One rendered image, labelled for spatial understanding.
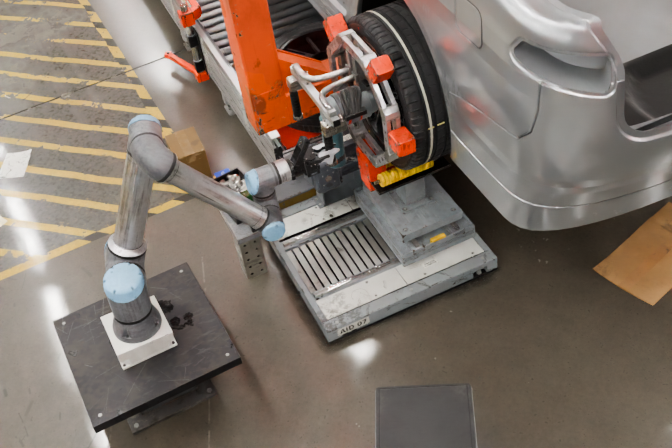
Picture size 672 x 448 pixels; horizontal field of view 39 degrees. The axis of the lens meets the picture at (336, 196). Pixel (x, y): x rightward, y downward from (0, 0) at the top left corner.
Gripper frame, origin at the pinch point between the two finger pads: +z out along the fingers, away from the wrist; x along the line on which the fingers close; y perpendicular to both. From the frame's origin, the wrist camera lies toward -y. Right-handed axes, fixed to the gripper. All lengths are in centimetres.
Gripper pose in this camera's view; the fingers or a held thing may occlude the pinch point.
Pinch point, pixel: (334, 146)
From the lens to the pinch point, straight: 369.0
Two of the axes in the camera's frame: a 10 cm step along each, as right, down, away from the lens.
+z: 9.0, -3.6, 2.4
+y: 1.1, 7.3, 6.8
